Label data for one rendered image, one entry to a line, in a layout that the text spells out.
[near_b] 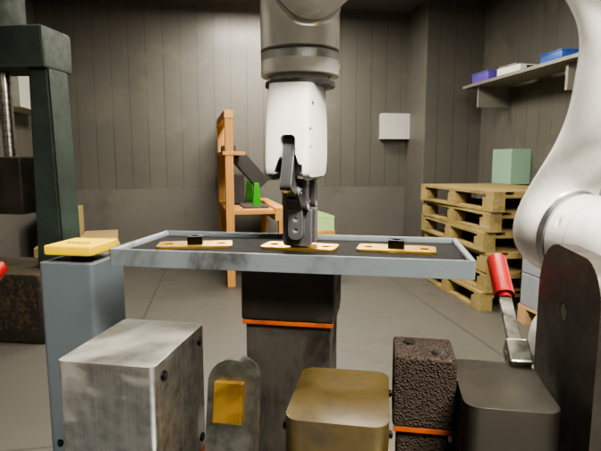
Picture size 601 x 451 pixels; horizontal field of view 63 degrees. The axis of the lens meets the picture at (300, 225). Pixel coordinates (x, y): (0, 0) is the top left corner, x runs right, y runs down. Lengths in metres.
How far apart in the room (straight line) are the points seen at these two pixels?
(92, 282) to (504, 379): 0.44
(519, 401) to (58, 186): 3.56
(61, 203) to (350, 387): 3.49
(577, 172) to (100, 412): 0.64
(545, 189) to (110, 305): 0.60
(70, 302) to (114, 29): 6.04
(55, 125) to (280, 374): 3.38
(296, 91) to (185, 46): 5.97
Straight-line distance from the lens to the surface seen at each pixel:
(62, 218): 3.81
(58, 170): 3.80
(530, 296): 4.15
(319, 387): 0.41
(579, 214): 0.72
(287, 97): 0.51
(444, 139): 6.34
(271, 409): 0.58
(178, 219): 6.36
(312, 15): 0.50
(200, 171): 6.32
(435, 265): 0.48
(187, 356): 0.44
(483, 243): 4.32
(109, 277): 0.64
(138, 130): 6.39
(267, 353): 0.55
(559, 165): 0.76
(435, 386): 0.43
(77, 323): 0.64
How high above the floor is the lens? 1.26
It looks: 8 degrees down
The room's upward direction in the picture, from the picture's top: straight up
